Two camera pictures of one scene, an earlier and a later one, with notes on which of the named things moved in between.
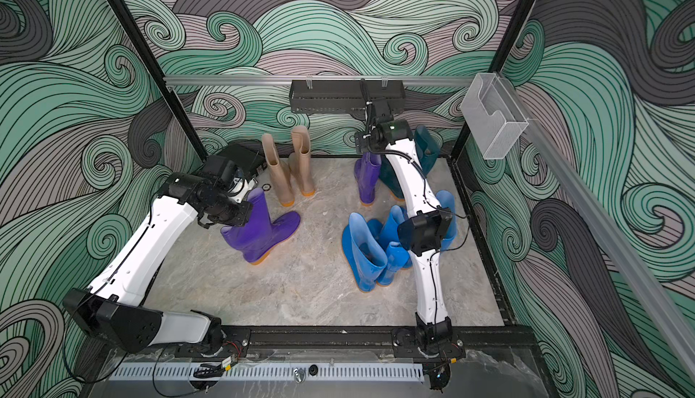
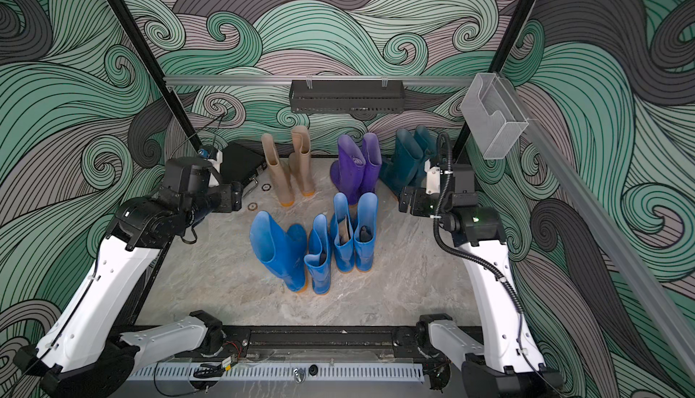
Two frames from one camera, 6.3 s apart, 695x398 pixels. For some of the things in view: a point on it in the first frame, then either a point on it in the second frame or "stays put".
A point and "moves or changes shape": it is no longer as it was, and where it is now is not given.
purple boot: x=261 y=234 -> x=347 y=172
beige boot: x=279 y=171 stays put
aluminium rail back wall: x=255 y=80 stays put
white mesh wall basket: x=494 y=114 stays put
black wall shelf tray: x=343 y=97 stays put
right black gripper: x=361 y=143 -> x=419 y=194
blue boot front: x=395 y=250 -> x=318 y=259
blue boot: x=445 y=199 moves or changes shape
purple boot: x=366 y=170 stays put
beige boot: x=300 y=159 stays put
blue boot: x=363 y=251 -> x=284 y=251
